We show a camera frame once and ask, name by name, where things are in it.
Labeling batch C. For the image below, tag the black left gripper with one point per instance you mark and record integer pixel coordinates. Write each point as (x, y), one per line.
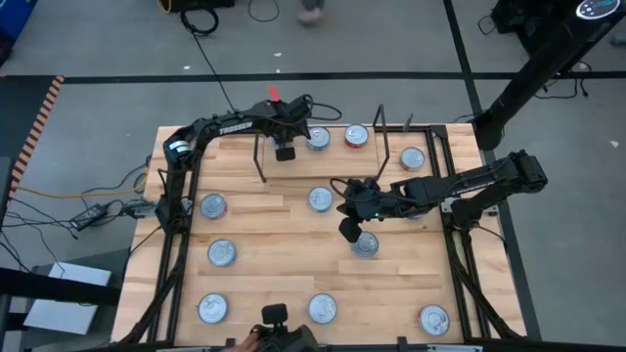
(286, 132)

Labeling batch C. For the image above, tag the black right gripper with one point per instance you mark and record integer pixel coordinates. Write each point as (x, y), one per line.
(367, 205)

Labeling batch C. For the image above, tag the red seafood can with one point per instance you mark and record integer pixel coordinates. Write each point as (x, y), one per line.
(434, 320)
(356, 135)
(412, 159)
(213, 206)

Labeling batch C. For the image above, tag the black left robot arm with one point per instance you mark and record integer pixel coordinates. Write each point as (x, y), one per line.
(235, 128)

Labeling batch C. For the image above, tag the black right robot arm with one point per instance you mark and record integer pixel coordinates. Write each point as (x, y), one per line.
(440, 186)

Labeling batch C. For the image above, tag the wooden shelf black metal legs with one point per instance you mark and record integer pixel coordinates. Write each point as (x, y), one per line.
(323, 163)

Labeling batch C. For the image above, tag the person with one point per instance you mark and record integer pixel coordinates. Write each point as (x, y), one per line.
(310, 12)

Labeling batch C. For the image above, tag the person's hand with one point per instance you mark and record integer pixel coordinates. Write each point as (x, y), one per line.
(244, 343)

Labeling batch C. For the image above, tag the black equipment box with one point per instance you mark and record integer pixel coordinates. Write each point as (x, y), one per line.
(195, 4)

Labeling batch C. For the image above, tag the black power adapter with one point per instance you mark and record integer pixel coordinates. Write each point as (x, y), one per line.
(88, 216)

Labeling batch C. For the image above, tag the black tower fan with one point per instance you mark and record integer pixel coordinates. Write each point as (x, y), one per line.
(538, 63)

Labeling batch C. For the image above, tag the black equipment case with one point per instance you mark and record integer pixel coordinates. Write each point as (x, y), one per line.
(506, 17)

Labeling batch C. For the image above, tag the black metal beam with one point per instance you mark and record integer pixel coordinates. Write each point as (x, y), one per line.
(58, 288)

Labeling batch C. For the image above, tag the black mat striped edge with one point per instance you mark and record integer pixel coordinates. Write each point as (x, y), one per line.
(19, 112)

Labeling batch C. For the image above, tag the white cardboard box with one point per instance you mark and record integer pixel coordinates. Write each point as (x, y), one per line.
(58, 318)

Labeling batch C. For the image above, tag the blue plastic crate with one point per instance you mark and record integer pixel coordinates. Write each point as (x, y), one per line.
(14, 17)

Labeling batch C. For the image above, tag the black handheld camera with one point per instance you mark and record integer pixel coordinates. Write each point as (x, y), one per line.
(276, 315)

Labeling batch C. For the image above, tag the black aluminium table frame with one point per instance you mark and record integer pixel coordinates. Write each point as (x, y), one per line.
(438, 133)

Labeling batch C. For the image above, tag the silver mounting bracket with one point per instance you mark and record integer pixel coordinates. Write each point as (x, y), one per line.
(492, 211)

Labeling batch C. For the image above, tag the white bracket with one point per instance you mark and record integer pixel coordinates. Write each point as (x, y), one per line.
(183, 349)
(455, 348)

